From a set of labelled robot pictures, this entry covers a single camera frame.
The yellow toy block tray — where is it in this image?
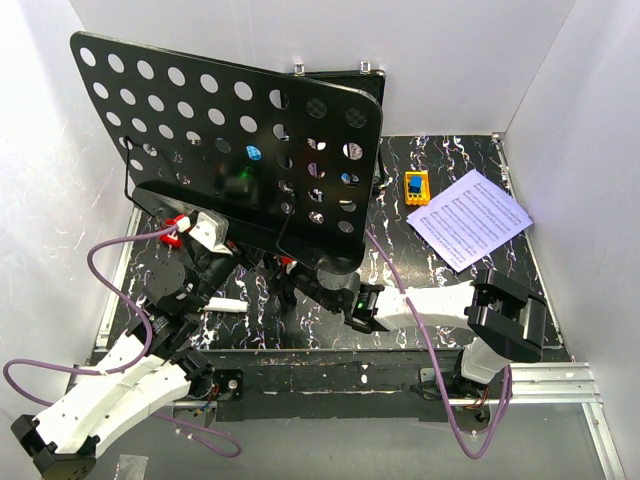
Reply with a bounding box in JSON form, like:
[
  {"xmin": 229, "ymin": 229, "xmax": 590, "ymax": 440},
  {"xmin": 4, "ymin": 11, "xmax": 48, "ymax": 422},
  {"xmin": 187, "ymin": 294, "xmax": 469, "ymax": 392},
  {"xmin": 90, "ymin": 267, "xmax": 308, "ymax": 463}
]
[{"xmin": 404, "ymin": 171, "xmax": 431, "ymax": 206}]

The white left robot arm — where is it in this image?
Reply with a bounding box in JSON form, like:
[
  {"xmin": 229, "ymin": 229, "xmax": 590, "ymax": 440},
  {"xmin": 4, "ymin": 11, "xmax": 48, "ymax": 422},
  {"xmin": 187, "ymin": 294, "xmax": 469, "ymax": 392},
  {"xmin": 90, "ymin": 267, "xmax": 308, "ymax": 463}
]
[{"xmin": 11, "ymin": 247, "xmax": 238, "ymax": 479}]

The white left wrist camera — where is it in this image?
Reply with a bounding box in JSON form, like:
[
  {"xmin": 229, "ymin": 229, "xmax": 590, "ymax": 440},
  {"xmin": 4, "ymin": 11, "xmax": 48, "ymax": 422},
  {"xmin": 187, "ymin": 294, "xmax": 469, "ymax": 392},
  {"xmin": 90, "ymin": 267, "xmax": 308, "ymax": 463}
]
[{"xmin": 175, "ymin": 211, "xmax": 232, "ymax": 255}]

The sheet music page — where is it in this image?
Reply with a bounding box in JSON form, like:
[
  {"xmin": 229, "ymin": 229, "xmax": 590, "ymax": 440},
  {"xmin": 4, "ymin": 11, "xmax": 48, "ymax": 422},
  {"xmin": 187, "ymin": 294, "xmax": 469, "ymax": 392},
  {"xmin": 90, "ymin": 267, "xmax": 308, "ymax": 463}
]
[{"xmin": 407, "ymin": 170, "xmax": 532, "ymax": 273}]

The black poker chip case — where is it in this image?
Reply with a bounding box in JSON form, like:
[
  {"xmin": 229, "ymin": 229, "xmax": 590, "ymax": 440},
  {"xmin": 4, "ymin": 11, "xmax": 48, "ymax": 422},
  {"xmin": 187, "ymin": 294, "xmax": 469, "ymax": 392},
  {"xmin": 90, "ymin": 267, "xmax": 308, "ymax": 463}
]
[{"xmin": 291, "ymin": 61, "xmax": 386, "ymax": 195}]

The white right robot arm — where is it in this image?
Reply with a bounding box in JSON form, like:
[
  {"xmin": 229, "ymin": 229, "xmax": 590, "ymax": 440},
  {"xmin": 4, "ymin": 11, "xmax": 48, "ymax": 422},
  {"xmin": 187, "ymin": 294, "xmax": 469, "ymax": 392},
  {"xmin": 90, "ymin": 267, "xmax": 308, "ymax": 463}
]
[{"xmin": 267, "ymin": 260, "xmax": 547, "ymax": 398}]

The black music stand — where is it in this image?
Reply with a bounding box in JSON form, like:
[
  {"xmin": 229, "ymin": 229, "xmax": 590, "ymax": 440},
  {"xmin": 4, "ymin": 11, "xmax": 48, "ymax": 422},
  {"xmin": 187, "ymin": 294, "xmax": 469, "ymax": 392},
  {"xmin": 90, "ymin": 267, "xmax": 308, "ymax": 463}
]
[{"xmin": 70, "ymin": 32, "xmax": 370, "ymax": 274}]

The red toy bus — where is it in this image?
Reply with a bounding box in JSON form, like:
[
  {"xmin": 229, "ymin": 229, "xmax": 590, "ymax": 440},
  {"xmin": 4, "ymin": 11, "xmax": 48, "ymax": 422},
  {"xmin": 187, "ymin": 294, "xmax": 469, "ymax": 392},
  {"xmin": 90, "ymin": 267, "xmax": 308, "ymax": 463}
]
[{"xmin": 160, "ymin": 214, "xmax": 192, "ymax": 249}]

